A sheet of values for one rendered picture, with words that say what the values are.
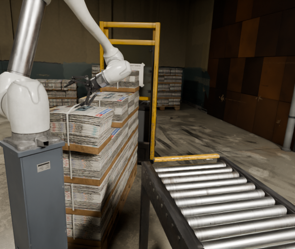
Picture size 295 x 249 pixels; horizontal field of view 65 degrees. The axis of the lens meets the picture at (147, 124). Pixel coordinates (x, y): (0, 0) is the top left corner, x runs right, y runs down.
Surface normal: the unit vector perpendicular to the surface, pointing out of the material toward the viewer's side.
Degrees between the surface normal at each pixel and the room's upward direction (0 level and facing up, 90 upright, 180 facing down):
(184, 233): 0
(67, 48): 90
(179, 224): 0
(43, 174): 90
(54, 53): 90
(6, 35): 90
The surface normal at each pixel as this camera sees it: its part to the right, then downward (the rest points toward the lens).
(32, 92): 0.67, -0.14
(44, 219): 0.77, 0.18
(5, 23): 0.24, 0.25
